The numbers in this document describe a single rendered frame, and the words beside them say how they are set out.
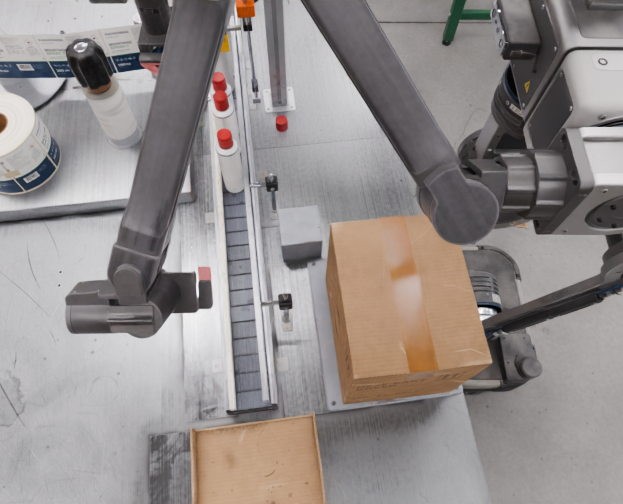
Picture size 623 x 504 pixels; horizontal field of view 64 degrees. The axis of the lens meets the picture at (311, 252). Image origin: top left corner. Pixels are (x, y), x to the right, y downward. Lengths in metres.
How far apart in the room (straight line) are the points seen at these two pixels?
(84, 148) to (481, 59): 2.17
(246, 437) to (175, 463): 0.15
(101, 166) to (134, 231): 0.80
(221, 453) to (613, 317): 1.76
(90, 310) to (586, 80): 0.68
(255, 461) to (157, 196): 0.68
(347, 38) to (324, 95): 0.99
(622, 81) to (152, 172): 0.56
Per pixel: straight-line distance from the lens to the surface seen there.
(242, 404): 1.11
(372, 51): 0.58
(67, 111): 1.58
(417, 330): 0.91
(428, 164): 0.60
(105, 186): 1.39
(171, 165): 0.61
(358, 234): 0.96
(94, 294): 0.72
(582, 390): 2.27
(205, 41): 0.58
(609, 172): 0.66
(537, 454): 2.15
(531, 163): 0.65
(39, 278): 1.39
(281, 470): 1.14
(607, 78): 0.72
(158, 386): 1.20
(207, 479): 1.15
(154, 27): 1.04
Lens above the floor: 1.97
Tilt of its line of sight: 64 degrees down
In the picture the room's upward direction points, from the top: 2 degrees clockwise
